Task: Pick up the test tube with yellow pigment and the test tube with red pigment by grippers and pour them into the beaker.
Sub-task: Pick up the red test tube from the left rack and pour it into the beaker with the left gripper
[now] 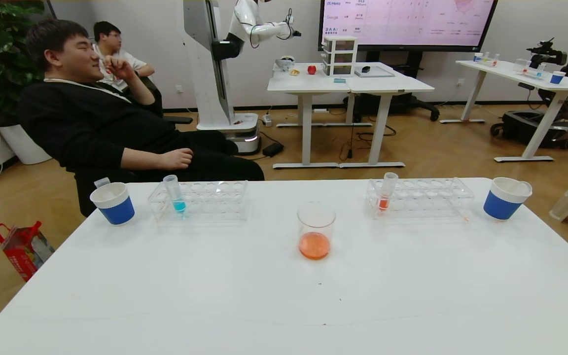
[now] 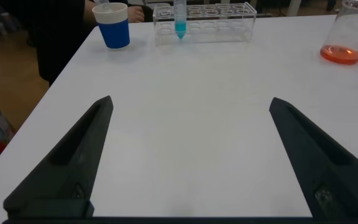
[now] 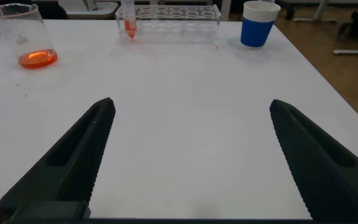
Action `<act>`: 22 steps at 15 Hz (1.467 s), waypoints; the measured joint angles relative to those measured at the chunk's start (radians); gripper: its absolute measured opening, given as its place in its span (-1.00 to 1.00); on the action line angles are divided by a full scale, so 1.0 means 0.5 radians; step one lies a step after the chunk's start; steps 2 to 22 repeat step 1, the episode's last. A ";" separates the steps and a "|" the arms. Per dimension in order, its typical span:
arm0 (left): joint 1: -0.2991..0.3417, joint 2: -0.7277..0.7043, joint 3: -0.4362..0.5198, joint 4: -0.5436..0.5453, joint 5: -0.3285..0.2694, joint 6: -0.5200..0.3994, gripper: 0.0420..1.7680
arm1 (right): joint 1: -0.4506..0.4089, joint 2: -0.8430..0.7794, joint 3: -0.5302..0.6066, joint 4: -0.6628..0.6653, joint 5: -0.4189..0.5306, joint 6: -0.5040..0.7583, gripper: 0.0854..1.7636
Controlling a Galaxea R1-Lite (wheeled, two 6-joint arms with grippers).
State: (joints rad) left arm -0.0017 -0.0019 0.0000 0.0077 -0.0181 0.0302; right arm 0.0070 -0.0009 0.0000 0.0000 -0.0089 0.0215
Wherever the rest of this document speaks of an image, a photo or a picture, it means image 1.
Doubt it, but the blue pigment test tube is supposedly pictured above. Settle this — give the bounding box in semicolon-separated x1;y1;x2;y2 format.
163;175;187;214

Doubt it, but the white standing desk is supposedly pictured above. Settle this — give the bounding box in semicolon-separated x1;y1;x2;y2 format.
267;62;358;170
346;62;436;169

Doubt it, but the white wheeled robot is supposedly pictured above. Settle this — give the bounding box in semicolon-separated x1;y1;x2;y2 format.
182;0;302;156

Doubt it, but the white drawer organizer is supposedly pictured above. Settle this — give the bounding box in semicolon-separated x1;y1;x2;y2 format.
322;35;359;77

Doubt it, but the grey flat tablet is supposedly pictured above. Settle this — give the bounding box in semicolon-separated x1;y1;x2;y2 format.
355;65;396;77

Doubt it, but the black display stand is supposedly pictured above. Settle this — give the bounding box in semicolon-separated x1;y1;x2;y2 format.
346;49;440;122

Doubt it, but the person in black sweater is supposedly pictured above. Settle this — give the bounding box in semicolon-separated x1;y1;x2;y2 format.
18;19;265;183

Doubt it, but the person in white shirt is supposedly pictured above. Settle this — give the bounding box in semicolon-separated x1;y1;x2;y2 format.
93;21;155;92

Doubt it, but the long white desk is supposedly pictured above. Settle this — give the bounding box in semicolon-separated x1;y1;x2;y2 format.
440;59;568;163

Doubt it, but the white plant pot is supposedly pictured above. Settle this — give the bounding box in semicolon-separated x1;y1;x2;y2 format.
0;123;51;165

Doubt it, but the red shopping bag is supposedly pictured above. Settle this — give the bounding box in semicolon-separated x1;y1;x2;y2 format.
0;221;55;283

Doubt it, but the large wall display screen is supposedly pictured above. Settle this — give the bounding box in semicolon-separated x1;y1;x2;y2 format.
319;0;499;52

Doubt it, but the black camera rig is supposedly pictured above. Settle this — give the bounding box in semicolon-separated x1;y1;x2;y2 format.
527;37;568;66

